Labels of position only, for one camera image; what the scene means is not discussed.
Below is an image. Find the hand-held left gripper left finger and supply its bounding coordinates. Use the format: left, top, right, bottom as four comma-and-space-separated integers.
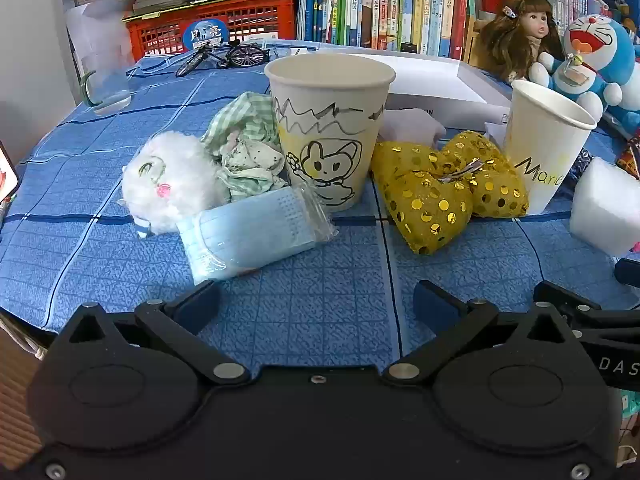
60, 281, 251, 387

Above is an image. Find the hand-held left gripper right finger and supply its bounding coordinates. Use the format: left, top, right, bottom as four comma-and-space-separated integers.
382, 280, 577, 386

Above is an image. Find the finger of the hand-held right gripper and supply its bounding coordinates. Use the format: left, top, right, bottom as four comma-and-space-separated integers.
533, 281, 604, 331
614, 258, 640, 288

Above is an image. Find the white foam block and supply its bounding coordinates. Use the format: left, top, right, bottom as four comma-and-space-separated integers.
570, 156, 640, 257

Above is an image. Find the pack of blue face masks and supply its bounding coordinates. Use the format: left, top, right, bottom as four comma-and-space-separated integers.
177, 182, 340, 286

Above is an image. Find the gold sequin bow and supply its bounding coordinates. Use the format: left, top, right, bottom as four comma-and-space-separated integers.
372, 141, 473, 256

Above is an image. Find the dark blue speckled soft pouch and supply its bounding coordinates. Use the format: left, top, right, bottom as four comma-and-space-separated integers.
570, 150, 596, 186

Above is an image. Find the yellow sequin heart cushion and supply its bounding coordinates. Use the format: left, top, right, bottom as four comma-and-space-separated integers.
442, 131, 530, 218

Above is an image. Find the white fluffy plush toy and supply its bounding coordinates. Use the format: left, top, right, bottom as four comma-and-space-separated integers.
119, 131, 231, 238

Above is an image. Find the green checked cloth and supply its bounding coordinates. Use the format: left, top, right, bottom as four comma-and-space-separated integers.
201, 92, 291, 206

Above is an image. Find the white cardboard box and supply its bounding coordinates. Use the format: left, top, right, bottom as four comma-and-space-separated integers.
272, 42, 512, 131

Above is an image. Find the blue checked tablecloth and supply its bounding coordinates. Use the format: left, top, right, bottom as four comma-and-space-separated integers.
0, 50, 640, 356

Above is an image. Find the red patterned cushion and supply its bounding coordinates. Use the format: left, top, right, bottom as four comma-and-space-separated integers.
615, 135, 640, 181

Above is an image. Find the paper cup with handwriting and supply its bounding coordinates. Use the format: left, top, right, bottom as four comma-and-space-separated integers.
502, 79, 598, 215

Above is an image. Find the paper cup with rabbit drawing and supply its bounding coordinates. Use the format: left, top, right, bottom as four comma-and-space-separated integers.
264, 55, 396, 211

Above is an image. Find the small blue cat plush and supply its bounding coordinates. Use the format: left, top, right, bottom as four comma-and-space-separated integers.
529, 14, 640, 133

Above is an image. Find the brown-haired doll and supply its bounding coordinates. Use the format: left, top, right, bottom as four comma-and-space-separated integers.
477, 0, 563, 83

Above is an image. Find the round blue badge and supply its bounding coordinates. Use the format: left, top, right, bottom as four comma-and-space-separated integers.
181, 19, 230, 52

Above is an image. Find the red plastic crate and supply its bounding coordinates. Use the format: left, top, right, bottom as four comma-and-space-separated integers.
122, 0, 298, 61

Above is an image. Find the row of upright books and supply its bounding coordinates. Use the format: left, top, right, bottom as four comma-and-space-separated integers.
297, 0, 606, 61

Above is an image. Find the clear jug with green handle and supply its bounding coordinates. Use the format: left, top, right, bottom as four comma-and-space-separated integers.
65, 0, 136, 117

